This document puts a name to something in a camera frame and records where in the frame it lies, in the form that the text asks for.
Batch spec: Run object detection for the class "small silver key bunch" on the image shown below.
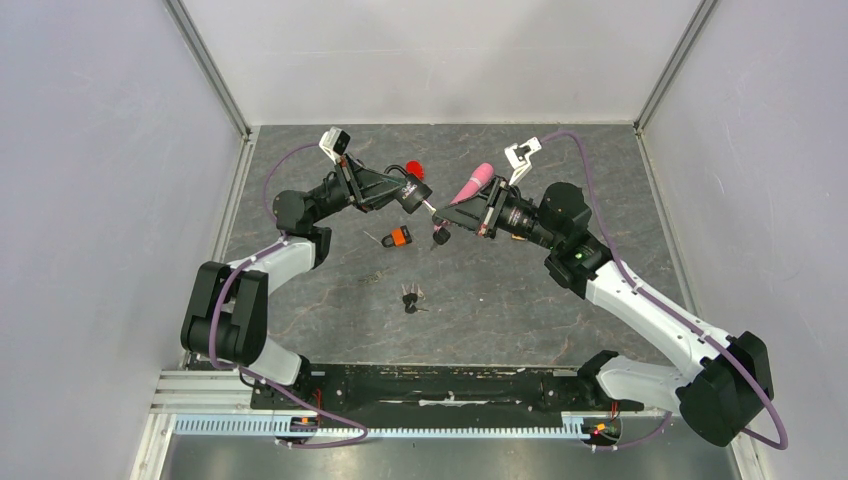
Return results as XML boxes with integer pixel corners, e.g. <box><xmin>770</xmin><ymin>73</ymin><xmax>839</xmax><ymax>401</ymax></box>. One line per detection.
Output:
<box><xmin>359</xmin><ymin>270</ymin><xmax>388</xmax><ymax>285</ymax></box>

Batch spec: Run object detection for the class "pink cylindrical wand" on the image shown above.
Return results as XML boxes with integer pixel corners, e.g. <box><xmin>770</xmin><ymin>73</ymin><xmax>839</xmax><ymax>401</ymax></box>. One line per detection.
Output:
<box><xmin>451</xmin><ymin>163</ymin><xmax>494</xmax><ymax>204</ymax></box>

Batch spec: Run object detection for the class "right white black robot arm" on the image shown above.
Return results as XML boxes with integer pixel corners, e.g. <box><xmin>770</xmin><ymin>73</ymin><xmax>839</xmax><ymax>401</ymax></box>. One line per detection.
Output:
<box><xmin>432</xmin><ymin>177</ymin><xmax>788</xmax><ymax>449</ymax></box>

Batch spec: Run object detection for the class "black-head key bunch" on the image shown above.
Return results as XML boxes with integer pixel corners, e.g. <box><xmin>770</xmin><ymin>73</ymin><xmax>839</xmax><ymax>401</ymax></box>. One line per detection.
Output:
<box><xmin>401</xmin><ymin>283</ymin><xmax>427</xmax><ymax>314</ymax></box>

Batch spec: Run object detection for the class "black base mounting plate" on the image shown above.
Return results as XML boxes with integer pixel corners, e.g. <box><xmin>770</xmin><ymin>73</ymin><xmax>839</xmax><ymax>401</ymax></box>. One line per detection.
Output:
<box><xmin>289</xmin><ymin>363</ymin><xmax>645</xmax><ymax>413</ymax></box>

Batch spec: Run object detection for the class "white slotted cable duct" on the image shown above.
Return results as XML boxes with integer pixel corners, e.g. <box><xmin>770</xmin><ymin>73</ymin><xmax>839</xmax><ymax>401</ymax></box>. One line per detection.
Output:
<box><xmin>173</xmin><ymin>414</ymin><xmax>602</xmax><ymax>440</ymax></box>

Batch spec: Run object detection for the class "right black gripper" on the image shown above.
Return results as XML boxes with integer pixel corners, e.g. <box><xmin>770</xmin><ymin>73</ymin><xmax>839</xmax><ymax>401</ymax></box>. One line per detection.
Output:
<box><xmin>437</xmin><ymin>174</ymin><xmax>561</xmax><ymax>251</ymax></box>

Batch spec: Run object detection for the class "black-head key set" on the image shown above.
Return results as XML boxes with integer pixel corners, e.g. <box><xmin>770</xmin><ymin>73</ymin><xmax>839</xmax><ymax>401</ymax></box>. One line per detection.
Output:
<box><xmin>422</xmin><ymin>200</ymin><xmax>451</xmax><ymax>251</ymax></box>

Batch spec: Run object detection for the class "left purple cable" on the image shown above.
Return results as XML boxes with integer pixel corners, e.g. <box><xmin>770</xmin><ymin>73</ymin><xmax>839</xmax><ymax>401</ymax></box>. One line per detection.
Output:
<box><xmin>207</xmin><ymin>142</ymin><xmax>370</xmax><ymax>450</ymax></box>

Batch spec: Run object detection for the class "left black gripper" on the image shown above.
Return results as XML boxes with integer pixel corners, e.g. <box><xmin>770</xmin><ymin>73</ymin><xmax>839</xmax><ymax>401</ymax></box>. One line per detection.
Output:
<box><xmin>309</xmin><ymin>151</ymin><xmax>411</xmax><ymax>224</ymax></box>

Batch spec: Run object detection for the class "black Kaijing padlock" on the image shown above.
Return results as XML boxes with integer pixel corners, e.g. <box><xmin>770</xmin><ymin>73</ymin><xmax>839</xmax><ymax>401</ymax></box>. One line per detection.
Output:
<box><xmin>384</xmin><ymin>165</ymin><xmax>432</xmax><ymax>214</ymax></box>

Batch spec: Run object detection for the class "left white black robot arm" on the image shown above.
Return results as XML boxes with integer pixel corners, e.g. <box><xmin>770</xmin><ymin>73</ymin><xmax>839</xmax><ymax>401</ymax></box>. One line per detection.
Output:
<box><xmin>180</xmin><ymin>155</ymin><xmax>420</xmax><ymax>408</ymax></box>

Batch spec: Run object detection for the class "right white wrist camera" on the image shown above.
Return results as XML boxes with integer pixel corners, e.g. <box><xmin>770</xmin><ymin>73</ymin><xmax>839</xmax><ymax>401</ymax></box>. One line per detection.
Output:
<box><xmin>504</xmin><ymin>137</ymin><xmax>542</xmax><ymax>186</ymax></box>

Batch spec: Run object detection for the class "red plastic cap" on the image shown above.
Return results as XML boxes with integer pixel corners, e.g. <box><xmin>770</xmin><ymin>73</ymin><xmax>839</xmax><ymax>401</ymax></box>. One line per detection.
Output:
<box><xmin>405</xmin><ymin>160</ymin><xmax>425</xmax><ymax>181</ymax></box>

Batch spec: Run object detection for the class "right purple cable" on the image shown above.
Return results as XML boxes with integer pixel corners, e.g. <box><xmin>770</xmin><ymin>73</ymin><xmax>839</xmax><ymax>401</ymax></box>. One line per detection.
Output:
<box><xmin>537</xmin><ymin>129</ymin><xmax>790</xmax><ymax>452</ymax></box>

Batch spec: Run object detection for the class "purple cable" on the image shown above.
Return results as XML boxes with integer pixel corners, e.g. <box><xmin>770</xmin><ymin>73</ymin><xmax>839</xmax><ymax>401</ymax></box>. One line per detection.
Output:
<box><xmin>207</xmin><ymin>142</ymin><xmax>370</xmax><ymax>450</ymax></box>
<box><xmin>537</xmin><ymin>129</ymin><xmax>790</xmax><ymax>452</ymax></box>

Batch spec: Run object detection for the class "orange black padlock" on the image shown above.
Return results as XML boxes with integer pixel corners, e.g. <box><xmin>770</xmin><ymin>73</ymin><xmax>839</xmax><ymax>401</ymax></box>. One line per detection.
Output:
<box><xmin>381</xmin><ymin>225</ymin><xmax>413</xmax><ymax>248</ymax></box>

